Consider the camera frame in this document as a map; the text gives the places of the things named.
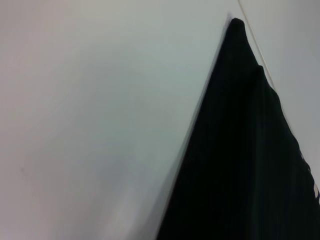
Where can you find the black t-shirt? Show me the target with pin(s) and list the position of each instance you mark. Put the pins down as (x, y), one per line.
(237, 162)

